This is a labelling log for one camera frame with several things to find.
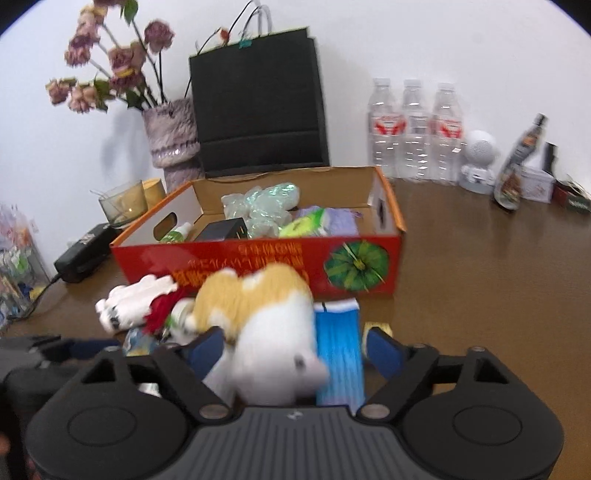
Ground clear water bottle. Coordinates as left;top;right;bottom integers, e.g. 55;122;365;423
430;82;465;186
368;78;401;179
398;79;433;182

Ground iridescent plastic bag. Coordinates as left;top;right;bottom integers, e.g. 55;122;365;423
221;181;302;239

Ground small white box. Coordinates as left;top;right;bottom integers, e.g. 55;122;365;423
519;166;556;205

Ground black paper bag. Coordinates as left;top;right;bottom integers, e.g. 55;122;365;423
188;0;331;179

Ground white robot figure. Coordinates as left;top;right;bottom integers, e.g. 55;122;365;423
458;130;502;195

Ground dark sauce pouch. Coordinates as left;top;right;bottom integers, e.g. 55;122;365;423
492;113;550;214

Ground brown wooden desktop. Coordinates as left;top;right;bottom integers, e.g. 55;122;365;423
0;173;591;462

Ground dried pink flowers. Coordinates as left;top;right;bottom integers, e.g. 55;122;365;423
45;0;232;114

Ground black cable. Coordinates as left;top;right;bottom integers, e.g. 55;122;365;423
17;272;64;320

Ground black power adapter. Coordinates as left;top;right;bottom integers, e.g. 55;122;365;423
194;218;249;241

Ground purple fabric pouch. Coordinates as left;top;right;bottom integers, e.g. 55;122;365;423
295;205;362;237

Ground clear bag of colourful items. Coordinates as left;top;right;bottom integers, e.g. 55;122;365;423
0;202;52;336

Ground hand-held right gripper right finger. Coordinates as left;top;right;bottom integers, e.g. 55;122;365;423
355;325;512;421

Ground white toy figure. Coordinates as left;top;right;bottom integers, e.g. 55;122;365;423
95;274;179;334

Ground blue ribbed cloth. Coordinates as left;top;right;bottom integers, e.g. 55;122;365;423
315;298;366;408

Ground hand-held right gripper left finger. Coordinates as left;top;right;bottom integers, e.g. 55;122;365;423
79;325;232;421

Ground red cloth item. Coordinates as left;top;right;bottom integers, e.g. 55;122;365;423
144;288;188;336

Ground dark red box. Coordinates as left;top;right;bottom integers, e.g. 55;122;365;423
553;179;591;214

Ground yellow and white plush toy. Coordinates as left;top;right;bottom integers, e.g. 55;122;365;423
191;263;332;408

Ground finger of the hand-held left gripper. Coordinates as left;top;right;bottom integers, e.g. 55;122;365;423
0;335;122;370

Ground small white bottle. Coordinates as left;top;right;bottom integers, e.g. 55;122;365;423
165;298;198;344

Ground clear glass cup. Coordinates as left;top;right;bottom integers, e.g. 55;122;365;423
90;180;149;228

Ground green packet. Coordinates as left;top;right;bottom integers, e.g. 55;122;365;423
278;208;327;239

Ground red orange cardboard box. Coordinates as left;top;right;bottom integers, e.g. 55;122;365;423
111;166;408;297

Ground purple textured vase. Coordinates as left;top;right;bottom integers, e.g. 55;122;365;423
141;98;205;192

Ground black power bank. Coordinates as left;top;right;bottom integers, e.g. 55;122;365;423
54;223;122;284

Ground green spray bottle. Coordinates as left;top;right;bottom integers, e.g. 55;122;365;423
158;222;193;244

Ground small black object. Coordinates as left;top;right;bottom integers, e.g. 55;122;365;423
541;142;561;179

